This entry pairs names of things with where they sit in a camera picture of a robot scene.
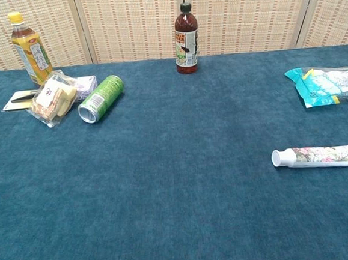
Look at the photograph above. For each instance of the bamboo folding screen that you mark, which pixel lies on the bamboo folding screen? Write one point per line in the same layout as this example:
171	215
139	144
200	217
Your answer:
138	24

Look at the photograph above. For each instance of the purple white snack packet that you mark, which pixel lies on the purple white snack packet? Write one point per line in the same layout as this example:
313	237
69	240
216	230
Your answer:
86	84

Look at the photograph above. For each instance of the teal snack bag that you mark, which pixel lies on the teal snack bag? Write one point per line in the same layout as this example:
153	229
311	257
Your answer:
324	85

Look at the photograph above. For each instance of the floral white toothpaste tube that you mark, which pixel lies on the floral white toothpaste tube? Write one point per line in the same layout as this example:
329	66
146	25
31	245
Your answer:
314	156

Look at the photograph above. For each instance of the clear-wrapped sandwich biscuit pack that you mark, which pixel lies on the clear-wrapped sandwich biscuit pack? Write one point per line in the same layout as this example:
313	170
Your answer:
52	100

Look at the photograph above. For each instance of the yellow-capped green tea bottle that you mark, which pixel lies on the yellow-capped green tea bottle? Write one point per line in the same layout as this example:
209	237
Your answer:
30	54

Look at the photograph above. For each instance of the blue velvet tablecloth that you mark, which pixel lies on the blue velvet tablecloth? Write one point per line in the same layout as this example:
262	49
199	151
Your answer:
167	196

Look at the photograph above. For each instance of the black-capped dark tea bottle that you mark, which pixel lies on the black-capped dark tea bottle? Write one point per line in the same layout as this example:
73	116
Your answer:
187	44

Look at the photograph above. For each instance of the black knife on white card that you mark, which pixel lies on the black knife on white card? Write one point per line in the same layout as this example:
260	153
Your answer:
15	104

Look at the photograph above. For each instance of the green drink can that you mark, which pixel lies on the green drink can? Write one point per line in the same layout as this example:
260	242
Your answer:
102	96

